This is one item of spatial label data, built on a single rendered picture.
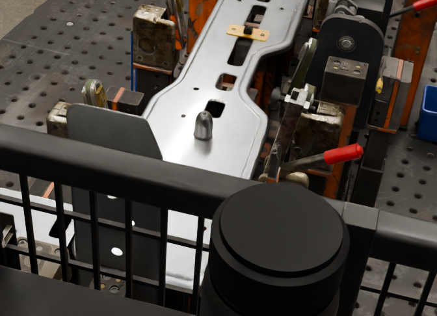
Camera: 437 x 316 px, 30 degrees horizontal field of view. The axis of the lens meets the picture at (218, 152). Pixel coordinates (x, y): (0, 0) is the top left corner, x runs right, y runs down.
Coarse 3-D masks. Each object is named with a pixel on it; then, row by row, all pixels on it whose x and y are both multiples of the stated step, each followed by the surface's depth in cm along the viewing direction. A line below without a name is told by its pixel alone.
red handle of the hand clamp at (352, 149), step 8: (352, 144) 118; (328, 152) 120; (336, 152) 119; (344, 152) 118; (352, 152) 118; (360, 152) 118; (296, 160) 123; (304, 160) 122; (312, 160) 121; (320, 160) 120; (328, 160) 120; (336, 160) 119; (344, 160) 119; (280, 168) 124; (288, 168) 123; (296, 168) 122; (304, 168) 122
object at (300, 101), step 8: (296, 88) 116; (272, 96) 115; (280, 96) 116; (288, 96) 115; (296, 96) 116; (304, 96) 115; (272, 104) 115; (288, 104) 114; (296, 104) 114; (304, 104) 115; (288, 112) 115; (296, 112) 115; (304, 112) 116; (312, 112) 116; (288, 120) 116; (296, 120) 116; (280, 128) 117; (288, 128) 117; (280, 136) 118; (288, 136) 118; (288, 144) 119; (280, 160) 121
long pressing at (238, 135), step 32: (224, 0) 175; (256, 0) 176; (288, 0) 177; (224, 32) 166; (288, 32) 167; (192, 64) 156; (224, 64) 157; (256, 64) 157; (160, 96) 148; (192, 96) 149; (224, 96) 149; (160, 128) 141; (192, 128) 142; (224, 128) 142; (256, 128) 143; (192, 160) 136; (224, 160) 136; (256, 160) 136; (192, 224) 124; (192, 256) 120; (192, 288) 116
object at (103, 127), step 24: (72, 120) 92; (96, 120) 91; (120, 120) 90; (144, 120) 89; (96, 144) 94; (120, 144) 93; (144, 144) 92; (72, 192) 100; (120, 216) 100; (144, 216) 99; (120, 240) 103; (144, 240) 102; (120, 264) 106; (144, 264) 105; (144, 288) 108
